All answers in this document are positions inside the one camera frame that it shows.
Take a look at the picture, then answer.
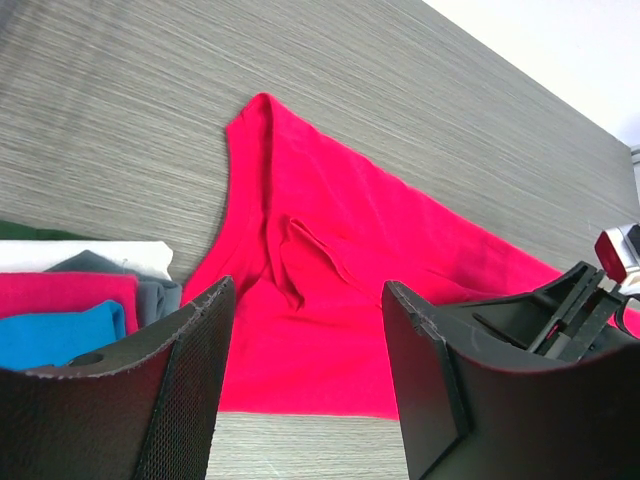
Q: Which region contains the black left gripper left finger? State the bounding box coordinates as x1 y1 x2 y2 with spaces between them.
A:
1 277 235 479

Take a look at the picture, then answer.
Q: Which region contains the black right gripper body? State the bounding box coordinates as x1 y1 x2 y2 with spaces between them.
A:
449 262 639 360

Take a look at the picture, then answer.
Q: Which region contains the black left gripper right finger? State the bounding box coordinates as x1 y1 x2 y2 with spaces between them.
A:
382 282 639 479

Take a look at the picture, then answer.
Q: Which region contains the crimson pink t-shirt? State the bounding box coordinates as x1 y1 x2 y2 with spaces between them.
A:
183 93 559 420

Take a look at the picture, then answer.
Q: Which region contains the folded grey t-shirt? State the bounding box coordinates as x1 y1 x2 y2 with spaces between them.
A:
47 250 182 328

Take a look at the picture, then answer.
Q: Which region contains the folded blue t-shirt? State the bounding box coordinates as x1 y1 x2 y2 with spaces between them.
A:
1 300 126 370

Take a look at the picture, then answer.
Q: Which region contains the folded white t-shirt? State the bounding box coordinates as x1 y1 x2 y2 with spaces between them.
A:
1 240 173 280

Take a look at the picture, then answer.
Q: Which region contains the folded pink t-shirt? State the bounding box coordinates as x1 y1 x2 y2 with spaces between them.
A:
1 272 139 334

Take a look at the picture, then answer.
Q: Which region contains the folded dark green t-shirt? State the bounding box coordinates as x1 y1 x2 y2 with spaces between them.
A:
0 220 87 241

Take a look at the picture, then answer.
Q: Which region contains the right aluminium frame post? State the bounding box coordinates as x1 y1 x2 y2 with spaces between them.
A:
631 145 640 192

